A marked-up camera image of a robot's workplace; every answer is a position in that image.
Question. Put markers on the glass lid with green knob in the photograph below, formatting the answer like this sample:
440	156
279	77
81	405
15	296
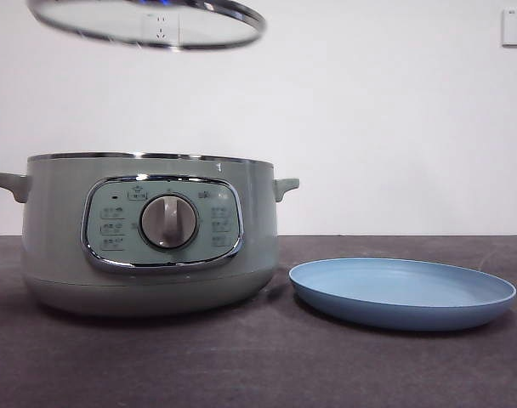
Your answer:
114	21

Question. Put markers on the light blue round plate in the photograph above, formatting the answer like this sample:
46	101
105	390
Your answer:
394	297

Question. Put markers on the pale green electric steamer pot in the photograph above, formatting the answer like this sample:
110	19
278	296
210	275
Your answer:
54	221

